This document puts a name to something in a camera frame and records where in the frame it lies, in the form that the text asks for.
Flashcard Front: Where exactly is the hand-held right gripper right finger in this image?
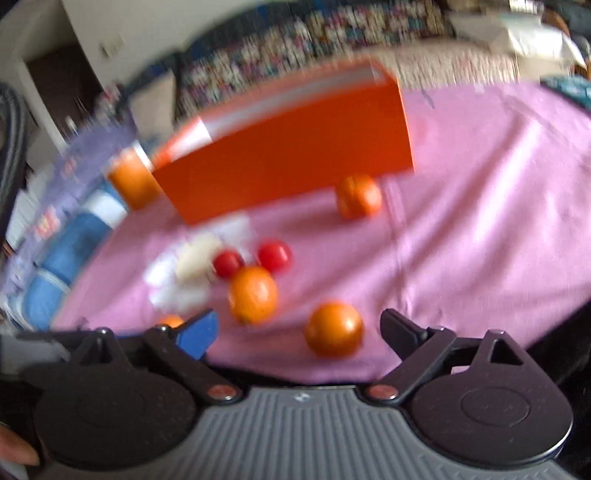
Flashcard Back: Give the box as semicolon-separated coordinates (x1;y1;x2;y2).
365;308;532;408

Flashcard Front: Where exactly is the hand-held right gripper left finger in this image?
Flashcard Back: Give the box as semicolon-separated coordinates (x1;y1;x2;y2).
74;309;243;408

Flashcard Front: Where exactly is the person's left hand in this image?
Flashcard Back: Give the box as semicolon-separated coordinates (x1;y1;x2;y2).
0;425;42;467

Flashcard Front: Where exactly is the white plastic bag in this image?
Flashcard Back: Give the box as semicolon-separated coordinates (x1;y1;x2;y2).
142;216;257;315

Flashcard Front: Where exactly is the pale yellow round object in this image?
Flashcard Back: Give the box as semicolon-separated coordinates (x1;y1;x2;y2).
175;234;223;282

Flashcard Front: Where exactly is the red tomato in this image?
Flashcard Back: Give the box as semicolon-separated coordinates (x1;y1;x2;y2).
256;239;294;274
212;250;245;280

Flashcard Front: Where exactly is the blue cushion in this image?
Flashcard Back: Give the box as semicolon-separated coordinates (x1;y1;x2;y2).
22;210;122;332

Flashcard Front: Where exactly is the dark clothing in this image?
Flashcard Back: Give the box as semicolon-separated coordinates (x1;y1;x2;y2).
526;295;591;480

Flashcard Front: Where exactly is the orange cardboard box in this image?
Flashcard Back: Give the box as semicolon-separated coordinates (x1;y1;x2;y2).
150;60;415;226

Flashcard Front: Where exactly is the purple printed blanket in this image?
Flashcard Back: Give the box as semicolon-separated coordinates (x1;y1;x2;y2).
0;115;139;324

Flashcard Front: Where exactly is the beige cushion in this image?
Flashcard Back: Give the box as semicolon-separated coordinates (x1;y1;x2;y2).
128;74;179;136

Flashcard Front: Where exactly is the black floral daisy pillow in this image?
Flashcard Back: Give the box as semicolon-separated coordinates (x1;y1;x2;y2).
178;28;315;117
295;2;452;48

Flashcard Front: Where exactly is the teal book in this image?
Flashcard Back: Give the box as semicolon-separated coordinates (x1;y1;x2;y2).
541;76;591;112

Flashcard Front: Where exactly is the black cable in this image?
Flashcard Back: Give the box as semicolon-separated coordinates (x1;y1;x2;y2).
0;83;30;232

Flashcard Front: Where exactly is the wall switch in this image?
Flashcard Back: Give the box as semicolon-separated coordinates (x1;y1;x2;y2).
101;37;127;59

